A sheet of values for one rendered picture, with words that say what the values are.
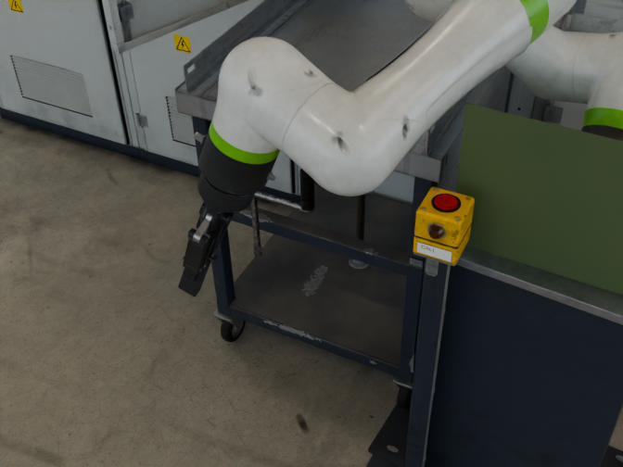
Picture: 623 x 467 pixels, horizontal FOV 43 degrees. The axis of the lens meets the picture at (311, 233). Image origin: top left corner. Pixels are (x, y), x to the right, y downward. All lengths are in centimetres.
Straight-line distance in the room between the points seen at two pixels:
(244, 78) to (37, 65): 231
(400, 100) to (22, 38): 237
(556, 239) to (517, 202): 9
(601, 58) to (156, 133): 182
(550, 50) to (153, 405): 138
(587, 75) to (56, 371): 161
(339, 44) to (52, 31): 134
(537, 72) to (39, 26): 199
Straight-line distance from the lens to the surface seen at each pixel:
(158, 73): 279
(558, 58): 154
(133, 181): 301
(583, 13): 210
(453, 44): 101
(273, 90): 90
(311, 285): 226
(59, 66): 310
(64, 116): 323
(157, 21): 208
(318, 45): 196
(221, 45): 188
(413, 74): 95
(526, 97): 225
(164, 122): 290
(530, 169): 139
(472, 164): 142
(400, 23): 207
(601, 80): 152
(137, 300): 253
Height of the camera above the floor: 175
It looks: 41 degrees down
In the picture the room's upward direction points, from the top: 1 degrees counter-clockwise
